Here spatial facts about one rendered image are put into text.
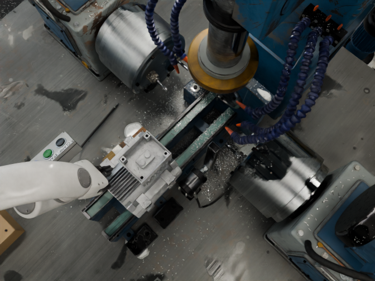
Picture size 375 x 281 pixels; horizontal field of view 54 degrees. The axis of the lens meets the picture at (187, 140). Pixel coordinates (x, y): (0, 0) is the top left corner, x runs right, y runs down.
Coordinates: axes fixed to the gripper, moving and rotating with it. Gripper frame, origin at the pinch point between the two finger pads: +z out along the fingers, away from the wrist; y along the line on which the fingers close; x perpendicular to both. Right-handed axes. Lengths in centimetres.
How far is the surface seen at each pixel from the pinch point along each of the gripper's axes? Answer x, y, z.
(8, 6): -30, -161, 108
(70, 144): -2.6, -14.6, 1.1
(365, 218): 41, 56, -4
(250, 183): 23.9, 32.8, 12.5
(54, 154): -7.6, -15.6, -1.3
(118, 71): 20.7, -22.0, 14.5
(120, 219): -15.9, 10.3, 12.1
